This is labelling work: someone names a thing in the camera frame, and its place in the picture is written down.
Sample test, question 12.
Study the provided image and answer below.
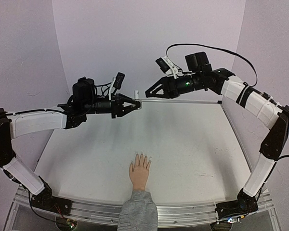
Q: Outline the aluminium rail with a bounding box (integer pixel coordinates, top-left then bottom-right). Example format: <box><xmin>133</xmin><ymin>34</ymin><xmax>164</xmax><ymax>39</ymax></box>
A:
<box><xmin>141</xmin><ymin>99</ymin><xmax>222</xmax><ymax>104</ymax></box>
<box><xmin>4</xmin><ymin>189</ymin><xmax>280</xmax><ymax>231</ymax></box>

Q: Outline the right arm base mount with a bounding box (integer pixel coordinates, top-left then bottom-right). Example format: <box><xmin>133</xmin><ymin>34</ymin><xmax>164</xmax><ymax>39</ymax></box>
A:
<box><xmin>215</xmin><ymin>200</ymin><xmax>259</xmax><ymax>221</ymax></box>

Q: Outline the grey sleeve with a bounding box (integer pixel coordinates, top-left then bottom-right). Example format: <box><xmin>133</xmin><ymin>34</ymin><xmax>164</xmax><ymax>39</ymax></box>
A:
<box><xmin>117</xmin><ymin>191</ymin><xmax>158</xmax><ymax>231</ymax></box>

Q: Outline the aluminium back rail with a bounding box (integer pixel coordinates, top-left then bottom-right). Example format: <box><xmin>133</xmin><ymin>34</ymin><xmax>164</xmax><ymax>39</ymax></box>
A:
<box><xmin>141</xmin><ymin>99</ymin><xmax>222</xmax><ymax>104</ymax></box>

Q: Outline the right camera black cable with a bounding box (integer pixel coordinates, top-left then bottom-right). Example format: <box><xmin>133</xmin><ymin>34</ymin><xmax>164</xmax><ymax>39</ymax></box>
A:
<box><xmin>165</xmin><ymin>43</ymin><xmax>258</xmax><ymax>87</ymax></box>

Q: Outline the clear nail polish bottle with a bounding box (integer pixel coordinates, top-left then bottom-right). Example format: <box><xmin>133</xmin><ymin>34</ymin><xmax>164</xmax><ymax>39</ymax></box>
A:
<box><xmin>134</xmin><ymin>99</ymin><xmax>142</xmax><ymax>110</ymax></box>

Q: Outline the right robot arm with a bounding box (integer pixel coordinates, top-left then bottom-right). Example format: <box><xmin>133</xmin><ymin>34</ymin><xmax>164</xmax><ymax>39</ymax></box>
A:
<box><xmin>145</xmin><ymin>52</ymin><xmax>289</xmax><ymax>198</ymax></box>

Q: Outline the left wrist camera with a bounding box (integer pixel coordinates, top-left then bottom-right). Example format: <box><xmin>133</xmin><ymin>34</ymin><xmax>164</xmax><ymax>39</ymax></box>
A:
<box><xmin>108</xmin><ymin>72</ymin><xmax>125</xmax><ymax>100</ymax></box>

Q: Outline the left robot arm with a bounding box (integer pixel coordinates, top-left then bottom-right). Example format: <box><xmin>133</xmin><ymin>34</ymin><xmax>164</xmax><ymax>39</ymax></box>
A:
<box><xmin>0</xmin><ymin>73</ymin><xmax>142</xmax><ymax>210</ymax></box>

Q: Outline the mannequin hand with long nails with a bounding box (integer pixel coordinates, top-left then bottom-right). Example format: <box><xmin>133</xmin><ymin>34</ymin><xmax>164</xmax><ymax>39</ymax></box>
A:
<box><xmin>129</xmin><ymin>154</ymin><xmax>151</xmax><ymax>191</ymax></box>

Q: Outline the camera black cable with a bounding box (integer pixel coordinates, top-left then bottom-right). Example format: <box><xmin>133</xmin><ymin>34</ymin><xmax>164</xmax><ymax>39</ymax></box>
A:
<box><xmin>165</xmin><ymin>43</ymin><xmax>258</xmax><ymax>87</ymax></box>
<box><xmin>95</xmin><ymin>81</ymin><xmax>115</xmax><ymax>97</ymax></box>

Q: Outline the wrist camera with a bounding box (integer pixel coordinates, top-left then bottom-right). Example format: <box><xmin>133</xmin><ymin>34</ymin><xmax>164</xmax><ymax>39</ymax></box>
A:
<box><xmin>108</xmin><ymin>72</ymin><xmax>125</xmax><ymax>100</ymax></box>
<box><xmin>155</xmin><ymin>56</ymin><xmax>181</xmax><ymax>79</ymax></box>

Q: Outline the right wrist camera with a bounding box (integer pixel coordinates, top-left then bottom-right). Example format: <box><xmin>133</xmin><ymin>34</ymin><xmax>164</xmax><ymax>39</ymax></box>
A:
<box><xmin>155</xmin><ymin>56</ymin><xmax>181</xmax><ymax>79</ymax></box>

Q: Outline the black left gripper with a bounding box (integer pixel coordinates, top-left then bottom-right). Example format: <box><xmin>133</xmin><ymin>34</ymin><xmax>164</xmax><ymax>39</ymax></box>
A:
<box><xmin>83</xmin><ymin>93</ymin><xmax>142</xmax><ymax>119</ymax></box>

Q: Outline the left camera black cable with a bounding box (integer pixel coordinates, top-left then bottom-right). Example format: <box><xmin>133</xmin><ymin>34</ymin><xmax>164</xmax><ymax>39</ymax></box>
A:
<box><xmin>95</xmin><ymin>81</ymin><xmax>115</xmax><ymax>97</ymax></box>

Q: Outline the aluminium front rail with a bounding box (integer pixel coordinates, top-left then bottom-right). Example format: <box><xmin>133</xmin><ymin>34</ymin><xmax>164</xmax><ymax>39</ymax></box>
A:
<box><xmin>4</xmin><ymin>189</ymin><xmax>280</xmax><ymax>231</ymax></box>

